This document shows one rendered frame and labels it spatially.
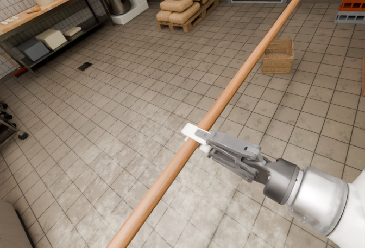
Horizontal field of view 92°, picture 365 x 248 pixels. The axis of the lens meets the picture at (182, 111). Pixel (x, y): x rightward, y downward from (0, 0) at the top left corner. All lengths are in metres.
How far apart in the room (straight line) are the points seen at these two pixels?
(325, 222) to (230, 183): 1.30
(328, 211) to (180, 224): 1.34
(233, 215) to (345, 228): 1.25
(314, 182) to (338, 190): 0.03
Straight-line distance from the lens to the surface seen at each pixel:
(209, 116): 0.43
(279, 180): 0.35
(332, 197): 0.35
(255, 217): 1.58
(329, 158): 1.87
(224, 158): 0.41
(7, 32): 4.46
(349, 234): 0.36
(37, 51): 4.69
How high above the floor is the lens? 1.55
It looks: 48 degrees down
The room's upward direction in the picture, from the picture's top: 20 degrees counter-clockwise
